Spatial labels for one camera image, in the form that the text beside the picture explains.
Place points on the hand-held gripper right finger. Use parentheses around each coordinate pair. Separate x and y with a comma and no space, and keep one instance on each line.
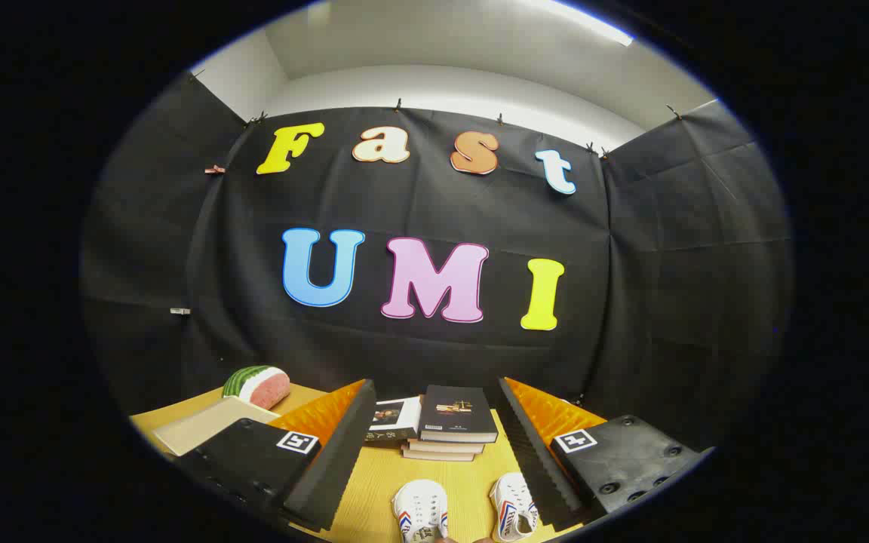
(536,460)

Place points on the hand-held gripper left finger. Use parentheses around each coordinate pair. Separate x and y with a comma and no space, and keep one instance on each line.
(333,460)

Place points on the white canvas shoe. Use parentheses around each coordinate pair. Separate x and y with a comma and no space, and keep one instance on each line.
(421,507)
(511,509)

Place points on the cream fabric storage box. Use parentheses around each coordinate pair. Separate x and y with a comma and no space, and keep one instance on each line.
(208,426)

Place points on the white portrait cover book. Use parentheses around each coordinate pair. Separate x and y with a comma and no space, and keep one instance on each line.
(393,418)

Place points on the black cover book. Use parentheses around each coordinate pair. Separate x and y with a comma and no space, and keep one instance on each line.
(455,411)

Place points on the brown cover book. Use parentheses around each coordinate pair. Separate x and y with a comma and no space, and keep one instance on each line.
(442,446)
(434,455)

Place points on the watermelon slice plush toy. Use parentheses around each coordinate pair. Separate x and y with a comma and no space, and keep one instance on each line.
(265,386)

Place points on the black backdrop cloth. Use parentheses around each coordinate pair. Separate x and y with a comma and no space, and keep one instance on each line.
(419,204)

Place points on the pink clip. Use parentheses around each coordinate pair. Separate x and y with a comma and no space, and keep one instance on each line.
(214,170)

